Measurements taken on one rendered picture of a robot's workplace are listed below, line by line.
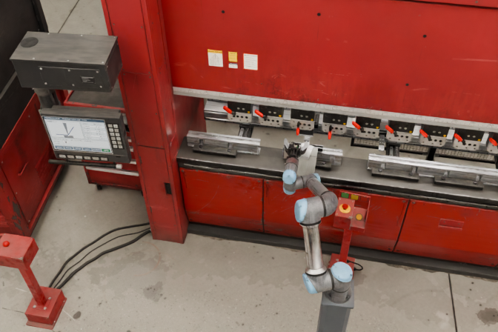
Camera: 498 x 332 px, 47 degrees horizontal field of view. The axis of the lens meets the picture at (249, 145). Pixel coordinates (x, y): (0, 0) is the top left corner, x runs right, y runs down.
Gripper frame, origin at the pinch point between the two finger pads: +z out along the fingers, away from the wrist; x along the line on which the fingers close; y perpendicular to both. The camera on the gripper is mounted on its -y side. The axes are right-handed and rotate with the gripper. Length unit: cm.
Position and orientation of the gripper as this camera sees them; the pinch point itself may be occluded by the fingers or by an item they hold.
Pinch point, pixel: (296, 141)
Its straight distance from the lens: 356.9
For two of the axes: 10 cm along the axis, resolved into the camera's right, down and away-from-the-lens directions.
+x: -9.8, -1.3, 1.5
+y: -0.1, -7.1, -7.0
